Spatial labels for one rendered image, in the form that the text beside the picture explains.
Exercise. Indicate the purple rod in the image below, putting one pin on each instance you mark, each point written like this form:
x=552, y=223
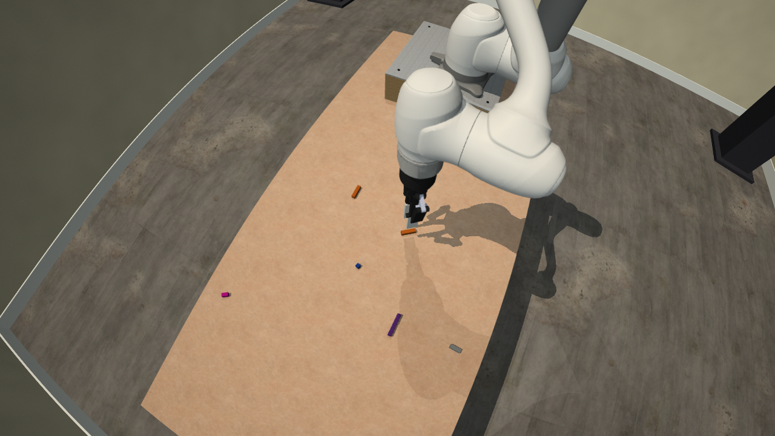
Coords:
x=394, y=325

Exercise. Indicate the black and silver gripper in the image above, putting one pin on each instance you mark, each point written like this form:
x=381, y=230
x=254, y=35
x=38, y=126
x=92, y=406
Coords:
x=415, y=191

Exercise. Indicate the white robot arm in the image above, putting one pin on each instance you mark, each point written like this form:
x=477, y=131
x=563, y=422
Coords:
x=510, y=146

